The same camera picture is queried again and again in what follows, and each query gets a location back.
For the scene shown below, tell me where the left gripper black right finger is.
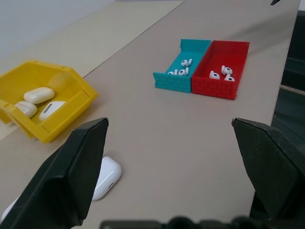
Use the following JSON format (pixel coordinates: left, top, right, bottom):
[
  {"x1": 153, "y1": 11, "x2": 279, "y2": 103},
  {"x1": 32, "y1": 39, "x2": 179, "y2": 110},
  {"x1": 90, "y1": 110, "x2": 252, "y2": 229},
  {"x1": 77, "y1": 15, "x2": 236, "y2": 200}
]
[{"x1": 231, "y1": 117, "x2": 305, "y2": 221}]

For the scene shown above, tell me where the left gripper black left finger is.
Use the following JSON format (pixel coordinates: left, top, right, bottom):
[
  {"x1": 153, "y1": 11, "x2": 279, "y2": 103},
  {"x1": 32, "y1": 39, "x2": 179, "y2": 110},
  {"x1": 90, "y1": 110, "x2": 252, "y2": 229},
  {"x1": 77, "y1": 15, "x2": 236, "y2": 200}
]
[{"x1": 0, "y1": 117, "x2": 110, "y2": 229}]

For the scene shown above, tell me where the yellow plastic bin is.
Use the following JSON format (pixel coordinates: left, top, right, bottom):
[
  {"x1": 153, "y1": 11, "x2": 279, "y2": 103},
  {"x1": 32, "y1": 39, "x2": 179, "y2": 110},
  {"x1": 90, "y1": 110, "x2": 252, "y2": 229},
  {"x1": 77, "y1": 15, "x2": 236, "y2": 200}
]
[{"x1": 0, "y1": 59, "x2": 99, "y2": 144}]

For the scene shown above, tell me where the red brick-pattern tray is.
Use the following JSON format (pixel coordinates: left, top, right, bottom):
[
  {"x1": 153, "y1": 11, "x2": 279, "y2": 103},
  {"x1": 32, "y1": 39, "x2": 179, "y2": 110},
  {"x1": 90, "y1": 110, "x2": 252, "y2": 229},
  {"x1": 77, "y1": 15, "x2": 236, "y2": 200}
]
[{"x1": 191, "y1": 40, "x2": 250, "y2": 101}]

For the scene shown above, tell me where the teal brick-pattern tray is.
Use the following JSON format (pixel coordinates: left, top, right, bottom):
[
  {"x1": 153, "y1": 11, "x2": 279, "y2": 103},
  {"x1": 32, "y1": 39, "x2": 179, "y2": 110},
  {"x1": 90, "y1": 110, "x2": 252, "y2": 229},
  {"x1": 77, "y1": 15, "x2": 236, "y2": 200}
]
[{"x1": 152, "y1": 38, "x2": 212, "y2": 93}]

